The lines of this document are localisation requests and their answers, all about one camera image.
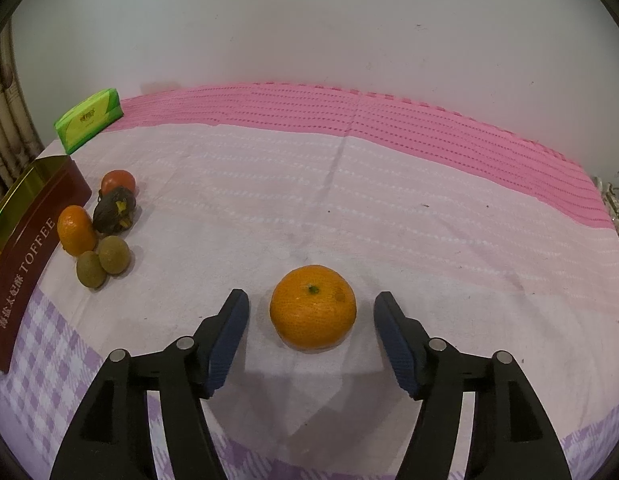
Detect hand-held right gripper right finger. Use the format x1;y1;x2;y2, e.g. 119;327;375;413
374;291;573;480

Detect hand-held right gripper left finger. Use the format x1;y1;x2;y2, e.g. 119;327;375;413
49;288;250;480

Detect large orange mandarin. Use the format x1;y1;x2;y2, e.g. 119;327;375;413
269;264;357;352

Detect brown kiwi fruit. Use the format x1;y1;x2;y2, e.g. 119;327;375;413
76;251;109;289
98;235;130;275

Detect dark wrinkled passion fruit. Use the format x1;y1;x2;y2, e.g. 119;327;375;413
92;186;138;235

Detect small orange mandarin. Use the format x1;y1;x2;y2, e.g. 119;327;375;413
57;205;98;256

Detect small orange-red tomato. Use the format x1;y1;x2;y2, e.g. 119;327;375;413
100;170;137;198

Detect red and gold tin box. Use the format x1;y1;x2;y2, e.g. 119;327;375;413
0;155;93;375

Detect white purple checked blanket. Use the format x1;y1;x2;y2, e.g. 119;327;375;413
0;122;619;480

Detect green tissue pack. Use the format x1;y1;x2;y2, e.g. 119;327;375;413
54;88;124;155

